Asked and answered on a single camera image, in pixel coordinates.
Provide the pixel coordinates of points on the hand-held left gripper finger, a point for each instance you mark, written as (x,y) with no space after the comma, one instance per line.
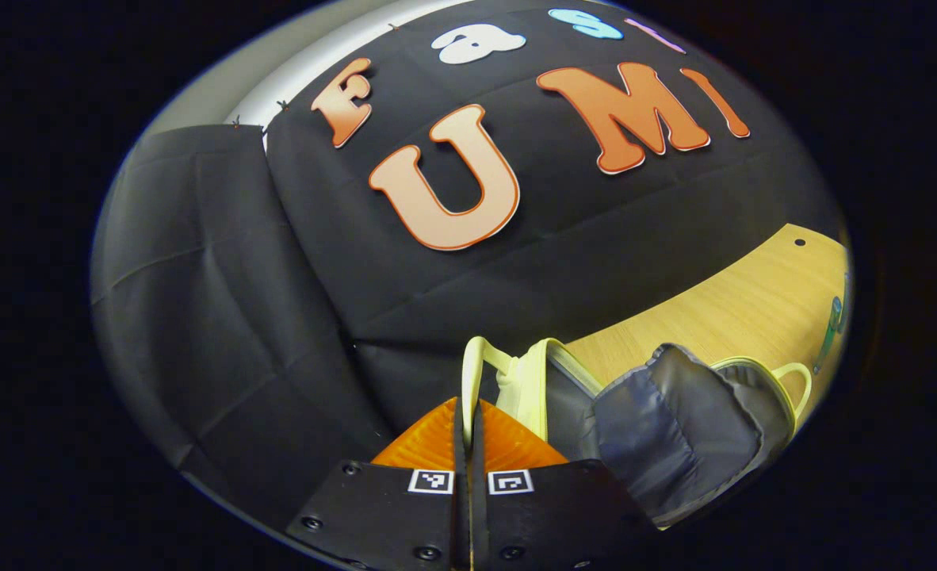
(460,507)
(479,507)

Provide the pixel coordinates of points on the pale yellow suitcase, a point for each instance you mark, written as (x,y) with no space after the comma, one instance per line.
(675,428)

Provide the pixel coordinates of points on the blue capped clear bottle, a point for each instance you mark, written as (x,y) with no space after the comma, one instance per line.
(833,321)

